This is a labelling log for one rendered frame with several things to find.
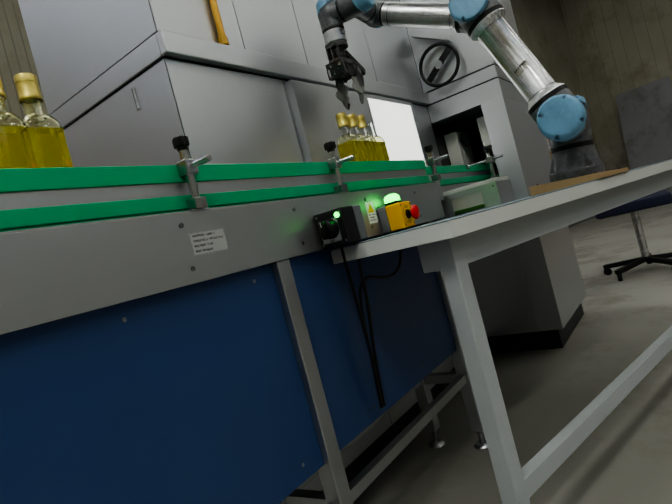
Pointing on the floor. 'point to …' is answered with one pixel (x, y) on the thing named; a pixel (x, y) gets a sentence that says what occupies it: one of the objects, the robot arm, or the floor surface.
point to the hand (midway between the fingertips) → (355, 103)
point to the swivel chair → (638, 231)
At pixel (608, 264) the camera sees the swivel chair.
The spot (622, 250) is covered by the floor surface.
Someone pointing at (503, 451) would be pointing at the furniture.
